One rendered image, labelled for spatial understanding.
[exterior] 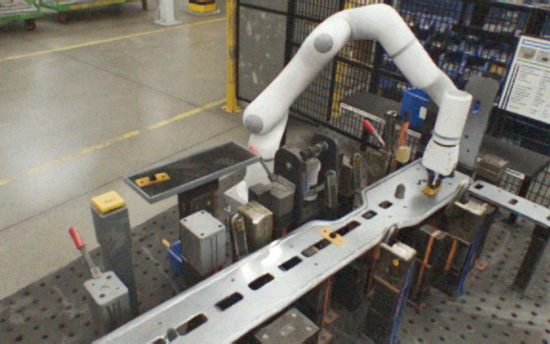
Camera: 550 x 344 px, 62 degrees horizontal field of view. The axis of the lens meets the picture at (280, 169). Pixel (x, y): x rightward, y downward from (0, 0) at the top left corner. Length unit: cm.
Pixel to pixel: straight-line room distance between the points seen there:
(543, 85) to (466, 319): 92
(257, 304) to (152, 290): 56
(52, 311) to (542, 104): 185
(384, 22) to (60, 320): 130
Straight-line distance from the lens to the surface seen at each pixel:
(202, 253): 115
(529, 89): 201
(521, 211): 167
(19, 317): 163
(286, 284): 116
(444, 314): 163
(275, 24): 409
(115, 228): 121
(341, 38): 143
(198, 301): 112
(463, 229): 155
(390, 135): 164
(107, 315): 110
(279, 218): 136
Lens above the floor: 181
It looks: 30 degrees down
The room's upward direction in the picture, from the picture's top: 4 degrees clockwise
